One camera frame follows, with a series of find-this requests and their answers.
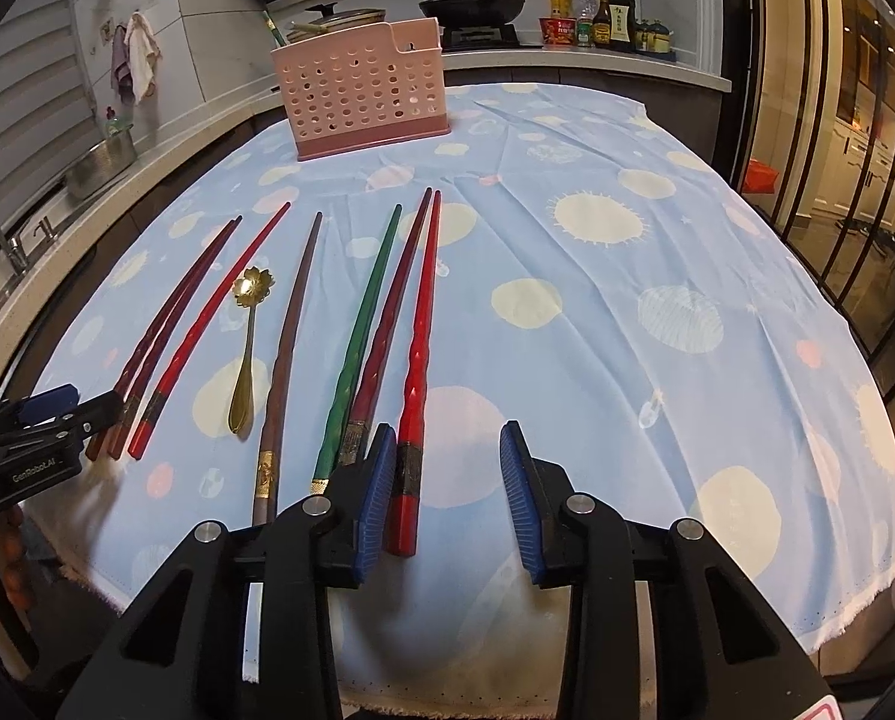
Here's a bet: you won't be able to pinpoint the grey window blinds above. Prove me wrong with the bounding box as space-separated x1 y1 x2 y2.
0 0 75 241

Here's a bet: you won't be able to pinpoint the white hanging towel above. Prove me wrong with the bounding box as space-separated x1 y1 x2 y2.
124 10 163 106

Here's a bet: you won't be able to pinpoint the pink perforated utensil basket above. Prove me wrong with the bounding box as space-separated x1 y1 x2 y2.
269 17 455 162

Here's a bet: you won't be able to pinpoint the beige pan with glass lid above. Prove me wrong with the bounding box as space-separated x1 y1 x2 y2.
290 4 389 44

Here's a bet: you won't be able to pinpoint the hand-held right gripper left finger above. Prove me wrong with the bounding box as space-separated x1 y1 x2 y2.
56 424 398 720

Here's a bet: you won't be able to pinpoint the black wok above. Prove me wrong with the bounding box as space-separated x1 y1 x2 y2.
418 0 528 28

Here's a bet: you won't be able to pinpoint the person's left hand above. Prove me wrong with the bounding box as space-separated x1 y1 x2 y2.
0 502 35 616

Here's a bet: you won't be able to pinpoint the brown chopstick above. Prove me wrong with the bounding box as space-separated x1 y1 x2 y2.
251 211 324 527

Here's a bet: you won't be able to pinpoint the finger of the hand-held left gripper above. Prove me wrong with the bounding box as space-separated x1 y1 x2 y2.
0 390 124 458
0 384 81 442

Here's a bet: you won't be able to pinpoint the green chopstick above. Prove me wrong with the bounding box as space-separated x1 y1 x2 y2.
310 204 404 496

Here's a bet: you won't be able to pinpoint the blue spice jar set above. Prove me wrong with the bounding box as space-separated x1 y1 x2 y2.
637 18 675 58

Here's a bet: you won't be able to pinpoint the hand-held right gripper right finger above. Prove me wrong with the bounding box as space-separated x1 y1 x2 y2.
498 420 831 720

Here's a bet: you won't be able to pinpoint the blue spotted tablecloth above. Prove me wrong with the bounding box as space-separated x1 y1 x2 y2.
23 82 895 698

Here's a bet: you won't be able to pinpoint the dark red gold-banded chopstick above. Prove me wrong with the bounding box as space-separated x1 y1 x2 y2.
338 187 434 466

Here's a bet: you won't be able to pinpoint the sliding glass door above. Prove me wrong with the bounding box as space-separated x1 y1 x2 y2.
717 0 895 406

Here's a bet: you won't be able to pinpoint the red instant noodle cup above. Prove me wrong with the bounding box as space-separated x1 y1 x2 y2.
539 16 581 47

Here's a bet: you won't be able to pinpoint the dark soy sauce bottle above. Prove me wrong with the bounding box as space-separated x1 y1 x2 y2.
608 0 639 54

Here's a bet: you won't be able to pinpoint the purple hanging towel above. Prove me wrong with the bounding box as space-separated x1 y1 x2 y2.
110 24 134 89

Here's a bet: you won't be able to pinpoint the gold flower spoon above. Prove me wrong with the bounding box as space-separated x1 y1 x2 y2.
227 266 270 437

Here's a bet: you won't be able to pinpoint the bright red chopstick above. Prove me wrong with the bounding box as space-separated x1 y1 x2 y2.
385 190 444 557
127 201 293 460

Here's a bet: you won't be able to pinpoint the black gas stove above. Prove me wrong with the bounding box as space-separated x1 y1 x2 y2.
440 22 525 50

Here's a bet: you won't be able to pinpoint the steel pot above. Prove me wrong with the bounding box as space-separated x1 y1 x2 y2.
65 127 138 200

